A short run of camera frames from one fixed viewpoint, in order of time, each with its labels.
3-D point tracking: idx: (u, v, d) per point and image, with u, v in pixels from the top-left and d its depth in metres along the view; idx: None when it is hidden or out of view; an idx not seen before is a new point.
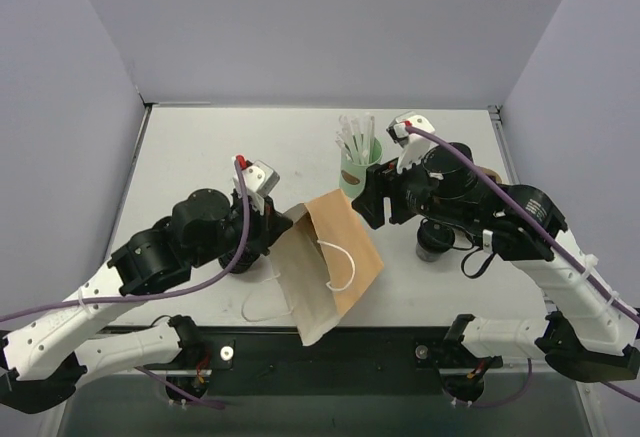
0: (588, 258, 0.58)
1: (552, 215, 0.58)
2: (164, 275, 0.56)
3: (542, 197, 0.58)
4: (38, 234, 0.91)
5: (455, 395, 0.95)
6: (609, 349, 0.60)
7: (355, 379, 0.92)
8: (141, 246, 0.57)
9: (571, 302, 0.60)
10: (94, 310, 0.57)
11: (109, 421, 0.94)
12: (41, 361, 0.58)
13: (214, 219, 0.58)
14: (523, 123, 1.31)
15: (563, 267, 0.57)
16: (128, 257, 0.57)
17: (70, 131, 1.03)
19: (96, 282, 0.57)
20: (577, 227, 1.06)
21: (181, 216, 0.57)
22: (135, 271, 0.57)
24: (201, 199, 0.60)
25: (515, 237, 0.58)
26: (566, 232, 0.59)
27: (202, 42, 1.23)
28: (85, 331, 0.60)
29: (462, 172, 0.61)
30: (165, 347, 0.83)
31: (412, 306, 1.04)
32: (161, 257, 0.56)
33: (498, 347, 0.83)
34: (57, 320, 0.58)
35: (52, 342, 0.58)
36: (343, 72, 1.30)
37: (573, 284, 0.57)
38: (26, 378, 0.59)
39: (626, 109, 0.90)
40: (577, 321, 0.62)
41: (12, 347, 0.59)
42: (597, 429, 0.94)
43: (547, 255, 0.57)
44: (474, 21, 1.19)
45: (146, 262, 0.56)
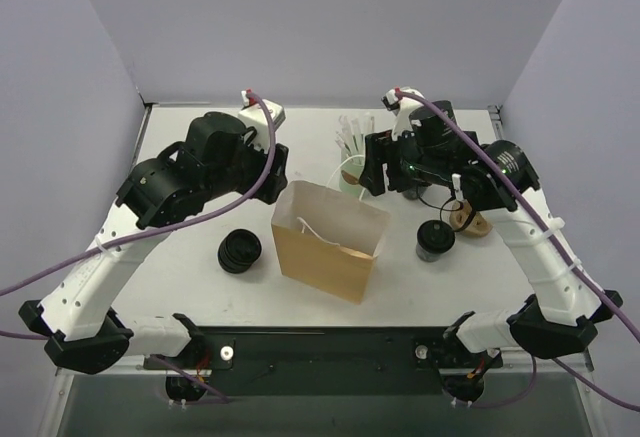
0: (554, 221, 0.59)
1: (525, 172, 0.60)
2: (180, 198, 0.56)
3: (518, 154, 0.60)
4: (38, 234, 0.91)
5: (456, 395, 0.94)
6: (563, 317, 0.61)
7: (354, 379, 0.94)
8: (146, 175, 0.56)
9: (531, 263, 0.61)
10: (117, 253, 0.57)
11: (108, 422, 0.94)
12: (82, 317, 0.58)
13: (235, 133, 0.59)
14: (523, 123, 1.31)
15: (526, 223, 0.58)
16: (138, 188, 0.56)
17: (71, 131, 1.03)
19: (110, 225, 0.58)
20: (577, 227, 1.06)
21: (202, 133, 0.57)
22: (146, 202, 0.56)
24: (215, 118, 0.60)
25: (484, 185, 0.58)
26: (535, 192, 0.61)
27: (203, 43, 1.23)
28: (116, 279, 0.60)
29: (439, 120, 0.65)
30: (180, 334, 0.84)
31: (412, 306, 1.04)
32: (175, 182, 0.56)
33: (488, 336, 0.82)
34: (84, 273, 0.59)
35: (86, 295, 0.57)
36: (342, 73, 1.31)
37: (534, 242, 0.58)
38: (73, 338, 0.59)
39: (626, 109, 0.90)
40: (536, 286, 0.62)
41: (51, 313, 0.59)
42: (597, 429, 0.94)
43: (509, 205, 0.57)
44: (474, 22, 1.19)
45: (156, 188, 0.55)
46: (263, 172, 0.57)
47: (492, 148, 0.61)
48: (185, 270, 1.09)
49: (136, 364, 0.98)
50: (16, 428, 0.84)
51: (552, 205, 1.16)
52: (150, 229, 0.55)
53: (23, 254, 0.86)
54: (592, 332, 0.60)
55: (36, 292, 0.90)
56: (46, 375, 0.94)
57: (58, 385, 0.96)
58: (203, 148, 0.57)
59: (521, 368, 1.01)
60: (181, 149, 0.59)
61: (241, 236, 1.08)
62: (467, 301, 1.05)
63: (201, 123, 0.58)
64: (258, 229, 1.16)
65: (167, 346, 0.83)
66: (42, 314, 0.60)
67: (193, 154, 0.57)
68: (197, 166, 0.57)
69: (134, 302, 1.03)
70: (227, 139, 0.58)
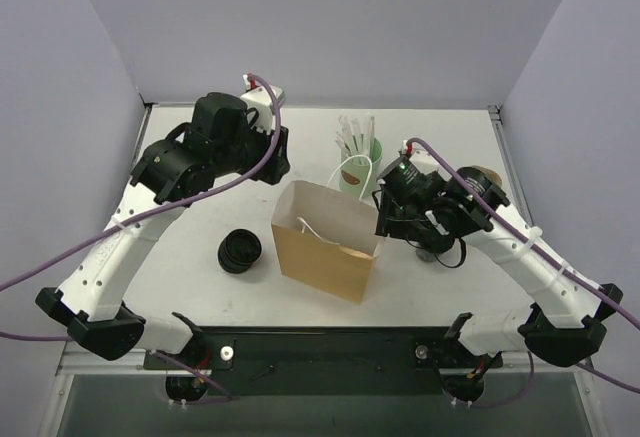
0: (532, 230, 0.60)
1: (491, 192, 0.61)
2: (194, 174, 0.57)
3: (483, 179, 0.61)
4: (39, 233, 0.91)
5: (455, 395, 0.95)
6: (568, 320, 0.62)
7: (355, 380, 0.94)
8: (159, 154, 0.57)
9: (522, 274, 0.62)
10: (137, 230, 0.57)
11: (108, 422, 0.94)
12: (105, 297, 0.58)
13: (239, 108, 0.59)
14: (523, 123, 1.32)
15: (505, 238, 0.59)
16: (152, 167, 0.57)
17: (70, 131, 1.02)
19: (126, 204, 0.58)
20: (577, 228, 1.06)
21: (207, 109, 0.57)
22: (161, 178, 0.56)
24: (220, 95, 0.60)
25: (456, 212, 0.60)
26: (508, 208, 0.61)
27: (202, 42, 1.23)
28: (136, 257, 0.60)
29: (399, 169, 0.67)
30: (183, 330, 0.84)
31: (412, 306, 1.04)
32: (187, 158, 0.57)
33: (494, 341, 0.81)
34: (104, 253, 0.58)
35: (109, 273, 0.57)
36: (342, 73, 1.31)
37: (519, 255, 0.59)
38: (95, 319, 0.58)
39: (626, 110, 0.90)
40: (536, 296, 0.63)
41: (71, 296, 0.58)
42: (596, 429, 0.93)
43: (485, 226, 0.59)
44: (474, 21, 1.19)
45: (169, 164, 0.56)
46: (271, 146, 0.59)
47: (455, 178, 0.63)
48: (186, 271, 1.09)
49: (136, 364, 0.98)
50: (16, 429, 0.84)
51: (553, 205, 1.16)
52: (167, 203, 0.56)
53: (23, 253, 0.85)
54: (601, 330, 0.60)
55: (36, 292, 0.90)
56: (46, 375, 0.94)
57: (58, 386, 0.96)
58: (210, 125, 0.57)
59: (521, 368, 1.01)
60: (187, 130, 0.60)
61: (242, 236, 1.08)
62: (466, 300, 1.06)
63: (206, 100, 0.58)
64: (258, 229, 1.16)
65: (169, 344, 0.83)
66: (62, 298, 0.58)
67: (202, 131, 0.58)
68: (206, 142, 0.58)
69: (135, 302, 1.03)
70: (232, 115, 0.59)
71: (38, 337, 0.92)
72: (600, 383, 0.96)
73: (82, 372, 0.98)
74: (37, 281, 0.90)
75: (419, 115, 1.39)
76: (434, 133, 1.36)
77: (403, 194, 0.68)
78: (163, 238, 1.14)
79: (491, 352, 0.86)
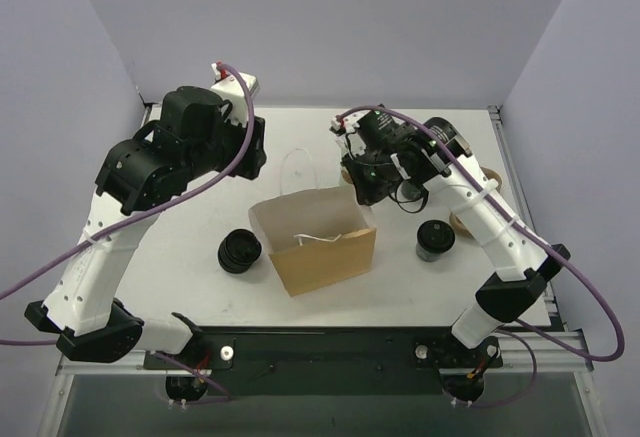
0: (490, 183, 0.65)
1: (454, 142, 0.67)
2: (161, 177, 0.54)
3: (450, 130, 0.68)
4: (38, 233, 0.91)
5: (456, 395, 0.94)
6: (513, 272, 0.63)
7: (355, 380, 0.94)
8: (122, 159, 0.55)
9: (476, 224, 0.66)
10: (108, 242, 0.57)
11: (107, 423, 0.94)
12: (87, 312, 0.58)
13: (211, 103, 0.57)
14: (523, 123, 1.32)
15: (462, 186, 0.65)
16: (116, 174, 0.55)
17: (70, 131, 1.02)
19: (95, 216, 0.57)
20: (577, 227, 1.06)
21: (175, 107, 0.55)
22: (126, 185, 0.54)
24: (190, 91, 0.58)
25: (418, 157, 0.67)
26: (468, 159, 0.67)
27: (201, 42, 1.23)
28: (115, 268, 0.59)
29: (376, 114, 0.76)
30: (182, 330, 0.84)
31: (413, 305, 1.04)
32: (154, 160, 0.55)
33: (471, 322, 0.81)
34: (80, 268, 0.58)
35: (85, 289, 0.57)
36: (344, 72, 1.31)
37: (472, 202, 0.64)
38: (83, 332, 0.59)
39: (626, 110, 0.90)
40: (487, 249, 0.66)
41: (56, 312, 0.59)
42: (597, 429, 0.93)
43: (443, 171, 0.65)
44: (475, 21, 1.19)
45: (133, 170, 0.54)
46: (241, 149, 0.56)
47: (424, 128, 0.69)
48: (185, 270, 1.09)
49: (136, 364, 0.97)
50: (15, 429, 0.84)
51: (553, 205, 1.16)
52: (135, 213, 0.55)
53: (23, 253, 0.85)
54: (541, 285, 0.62)
55: (37, 291, 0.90)
56: (46, 375, 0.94)
57: (58, 386, 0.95)
58: (180, 123, 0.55)
59: (521, 368, 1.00)
60: (156, 127, 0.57)
61: (242, 236, 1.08)
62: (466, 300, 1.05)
63: (172, 96, 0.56)
64: None
65: (169, 343, 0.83)
66: (48, 314, 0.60)
67: (171, 130, 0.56)
68: (175, 141, 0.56)
69: (136, 303, 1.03)
70: (203, 112, 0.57)
71: (38, 337, 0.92)
72: (600, 383, 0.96)
73: (82, 372, 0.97)
74: (37, 280, 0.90)
75: (419, 115, 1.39)
76: None
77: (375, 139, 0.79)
78: (163, 237, 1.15)
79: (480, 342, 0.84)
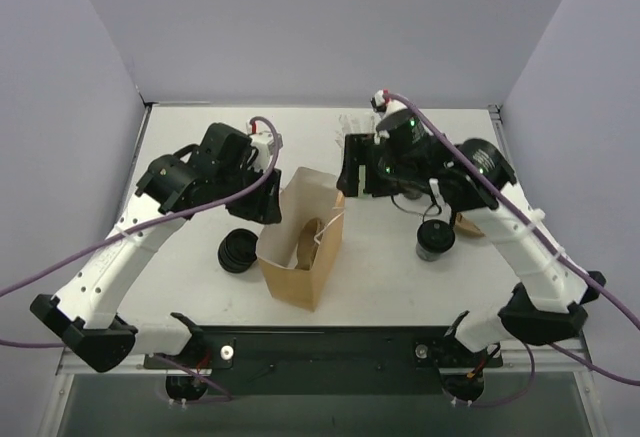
0: (535, 213, 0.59)
1: (501, 168, 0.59)
2: (199, 187, 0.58)
3: (492, 152, 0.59)
4: (39, 232, 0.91)
5: (456, 395, 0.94)
6: (556, 306, 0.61)
7: (355, 380, 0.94)
8: (165, 167, 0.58)
9: (516, 256, 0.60)
10: (139, 239, 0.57)
11: (107, 422, 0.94)
12: (103, 305, 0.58)
13: (246, 137, 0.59)
14: (523, 123, 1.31)
15: (509, 220, 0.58)
16: (157, 178, 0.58)
17: (70, 130, 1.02)
19: (130, 213, 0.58)
20: (577, 227, 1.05)
21: (216, 132, 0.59)
22: (167, 191, 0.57)
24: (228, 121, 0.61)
25: (463, 186, 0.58)
26: (514, 187, 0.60)
27: (201, 42, 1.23)
28: (135, 267, 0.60)
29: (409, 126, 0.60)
30: (180, 331, 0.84)
31: (413, 305, 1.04)
32: (194, 172, 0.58)
33: (481, 332, 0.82)
34: (104, 260, 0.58)
35: (107, 281, 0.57)
36: (343, 72, 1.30)
37: (518, 236, 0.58)
38: (91, 326, 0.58)
39: (626, 109, 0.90)
40: (525, 279, 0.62)
41: (68, 302, 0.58)
42: (596, 429, 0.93)
43: (492, 205, 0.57)
44: (475, 20, 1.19)
45: (175, 178, 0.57)
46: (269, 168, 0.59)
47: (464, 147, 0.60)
48: (186, 270, 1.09)
49: (136, 363, 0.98)
50: (16, 428, 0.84)
51: (553, 205, 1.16)
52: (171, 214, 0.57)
53: (23, 253, 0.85)
54: (583, 318, 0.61)
55: (37, 290, 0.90)
56: (46, 375, 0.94)
57: (58, 385, 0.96)
58: (219, 147, 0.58)
59: (520, 368, 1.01)
60: (196, 148, 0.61)
61: (241, 236, 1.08)
62: (465, 302, 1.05)
63: (218, 124, 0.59)
64: (258, 228, 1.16)
65: (169, 345, 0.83)
66: (58, 305, 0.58)
67: (209, 152, 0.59)
68: (211, 162, 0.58)
69: (136, 303, 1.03)
70: (239, 143, 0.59)
71: (39, 336, 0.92)
72: (600, 383, 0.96)
73: (82, 372, 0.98)
74: (38, 280, 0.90)
75: None
76: None
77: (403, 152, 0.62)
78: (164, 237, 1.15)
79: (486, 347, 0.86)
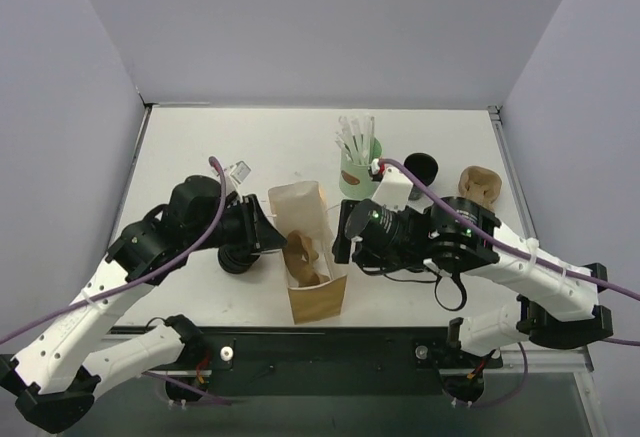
0: (529, 243, 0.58)
1: (482, 216, 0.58)
2: (168, 256, 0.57)
3: (469, 205, 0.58)
4: (38, 235, 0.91)
5: (456, 395, 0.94)
6: (580, 315, 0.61)
7: (355, 381, 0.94)
8: (137, 235, 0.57)
9: (529, 288, 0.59)
10: (104, 305, 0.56)
11: (107, 424, 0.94)
12: (61, 370, 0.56)
13: (214, 196, 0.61)
14: (522, 124, 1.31)
15: (512, 261, 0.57)
16: (129, 246, 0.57)
17: (70, 131, 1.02)
19: (97, 279, 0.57)
20: (577, 228, 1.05)
21: (182, 197, 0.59)
22: (137, 259, 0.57)
24: (196, 180, 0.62)
25: (459, 255, 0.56)
26: (501, 228, 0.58)
27: (201, 42, 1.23)
28: (98, 331, 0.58)
29: (373, 221, 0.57)
30: (169, 346, 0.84)
31: (412, 306, 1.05)
32: (162, 241, 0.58)
33: (491, 340, 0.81)
34: (67, 325, 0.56)
35: (68, 346, 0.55)
36: (343, 72, 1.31)
37: (526, 272, 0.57)
38: (47, 391, 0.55)
39: (626, 109, 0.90)
40: (543, 301, 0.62)
41: (26, 366, 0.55)
42: (597, 429, 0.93)
43: (493, 258, 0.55)
44: (474, 21, 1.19)
45: (145, 247, 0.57)
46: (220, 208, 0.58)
47: (439, 212, 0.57)
48: (185, 271, 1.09)
49: None
50: (15, 430, 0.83)
51: (553, 206, 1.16)
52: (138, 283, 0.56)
53: (23, 254, 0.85)
54: (609, 314, 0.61)
55: (36, 292, 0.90)
56: None
57: None
58: (185, 210, 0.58)
59: (518, 368, 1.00)
60: (164, 211, 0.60)
61: None
62: (465, 304, 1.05)
63: (183, 186, 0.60)
64: None
65: (160, 358, 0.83)
66: (17, 367, 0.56)
67: (177, 216, 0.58)
68: (181, 225, 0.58)
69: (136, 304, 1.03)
70: (207, 201, 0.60)
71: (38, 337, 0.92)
72: (600, 383, 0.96)
73: None
74: (37, 284, 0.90)
75: (419, 115, 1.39)
76: (434, 133, 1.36)
77: (383, 246, 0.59)
78: None
79: (493, 350, 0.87)
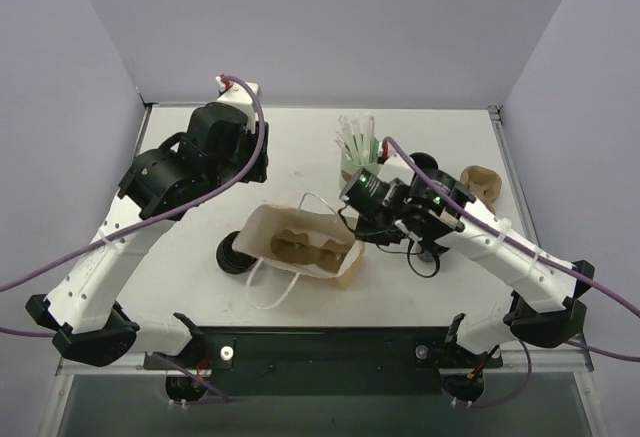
0: (503, 222, 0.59)
1: (456, 189, 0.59)
2: (183, 188, 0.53)
3: (447, 180, 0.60)
4: (37, 234, 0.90)
5: (455, 395, 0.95)
6: (552, 304, 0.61)
7: (355, 380, 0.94)
8: (148, 166, 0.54)
9: (500, 266, 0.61)
10: (122, 243, 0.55)
11: (106, 424, 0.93)
12: (90, 309, 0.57)
13: (236, 123, 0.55)
14: (522, 124, 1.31)
15: (479, 235, 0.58)
16: (140, 180, 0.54)
17: (69, 130, 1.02)
19: (112, 217, 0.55)
20: (577, 228, 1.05)
21: (203, 121, 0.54)
22: (148, 192, 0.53)
24: (219, 107, 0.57)
25: (427, 218, 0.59)
26: (475, 203, 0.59)
27: (202, 42, 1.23)
28: (123, 269, 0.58)
29: (359, 183, 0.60)
30: (181, 332, 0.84)
31: (412, 306, 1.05)
32: (178, 171, 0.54)
33: (488, 336, 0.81)
34: (90, 265, 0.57)
35: (92, 287, 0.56)
36: (343, 72, 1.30)
37: (493, 248, 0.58)
38: (80, 331, 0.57)
39: (626, 109, 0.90)
40: (516, 283, 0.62)
41: (58, 307, 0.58)
42: (597, 430, 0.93)
43: (457, 227, 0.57)
44: (474, 20, 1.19)
45: (159, 178, 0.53)
46: (258, 146, 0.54)
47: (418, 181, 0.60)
48: (185, 271, 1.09)
49: (136, 364, 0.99)
50: (15, 429, 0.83)
51: (553, 207, 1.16)
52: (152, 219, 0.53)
53: (23, 252, 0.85)
54: (583, 309, 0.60)
55: (34, 293, 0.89)
56: (45, 374, 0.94)
57: (58, 385, 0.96)
58: (205, 138, 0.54)
59: (519, 368, 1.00)
60: (182, 139, 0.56)
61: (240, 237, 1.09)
62: (464, 304, 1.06)
63: (204, 110, 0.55)
64: None
65: (169, 344, 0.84)
66: (49, 308, 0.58)
67: (195, 144, 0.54)
68: (200, 156, 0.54)
69: (135, 304, 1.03)
70: (229, 129, 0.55)
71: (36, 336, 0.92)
72: (601, 383, 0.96)
73: (82, 372, 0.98)
74: (36, 284, 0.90)
75: (419, 115, 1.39)
76: (434, 132, 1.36)
77: (366, 209, 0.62)
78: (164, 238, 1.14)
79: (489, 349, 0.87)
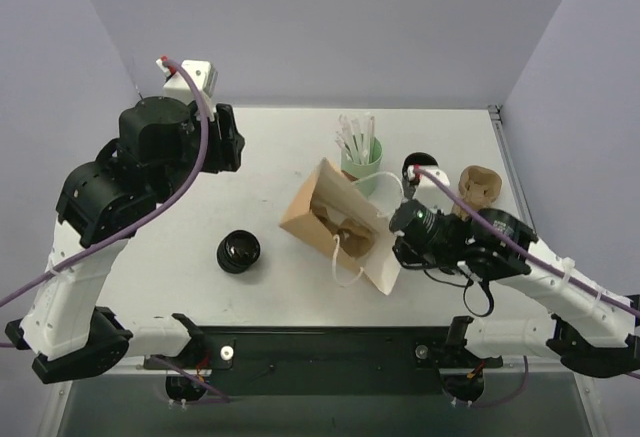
0: (565, 261, 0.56)
1: (519, 230, 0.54)
2: (121, 208, 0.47)
3: (508, 219, 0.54)
4: (36, 234, 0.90)
5: (455, 395, 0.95)
6: (613, 341, 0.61)
7: (355, 380, 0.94)
8: (79, 186, 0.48)
9: (561, 305, 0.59)
10: (71, 274, 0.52)
11: (106, 425, 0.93)
12: (58, 337, 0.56)
13: (173, 123, 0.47)
14: (522, 124, 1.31)
15: (544, 278, 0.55)
16: (74, 201, 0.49)
17: (68, 130, 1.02)
19: (58, 246, 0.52)
20: (578, 228, 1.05)
21: (131, 126, 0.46)
22: (84, 215, 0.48)
24: (148, 105, 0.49)
25: (491, 261, 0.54)
26: (538, 243, 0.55)
27: (202, 42, 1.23)
28: (85, 294, 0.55)
29: (418, 220, 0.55)
30: (179, 333, 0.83)
31: (413, 305, 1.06)
32: (114, 187, 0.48)
33: (509, 347, 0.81)
34: (48, 295, 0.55)
35: (52, 318, 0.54)
36: (343, 72, 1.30)
37: (558, 290, 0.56)
38: (56, 356, 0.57)
39: (626, 109, 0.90)
40: (576, 321, 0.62)
41: (30, 335, 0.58)
42: (596, 429, 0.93)
43: (525, 270, 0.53)
44: (474, 20, 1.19)
45: (91, 198, 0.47)
46: (202, 143, 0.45)
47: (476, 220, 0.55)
48: (184, 271, 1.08)
49: (136, 364, 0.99)
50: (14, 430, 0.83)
51: (553, 207, 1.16)
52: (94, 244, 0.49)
53: (22, 253, 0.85)
54: None
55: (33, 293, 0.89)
56: None
57: (58, 386, 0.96)
58: (136, 147, 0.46)
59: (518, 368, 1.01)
60: (118, 146, 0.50)
61: (241, 238, 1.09)
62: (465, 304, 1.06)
63: (131, 112, 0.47)
64: (257, 229, 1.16)
65: (168, 345, 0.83)
66: (23, 335, 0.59)
67: (130, 155, 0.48)
68: (137, 165, 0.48)
69: (135, 304, 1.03)
70: (164, 133, 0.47)
71: None
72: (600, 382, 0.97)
73: None
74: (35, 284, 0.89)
75: (419, 115, 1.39)
76: (434, 133, 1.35)
77: (422, 245, 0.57)
78: (163, 238, 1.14)
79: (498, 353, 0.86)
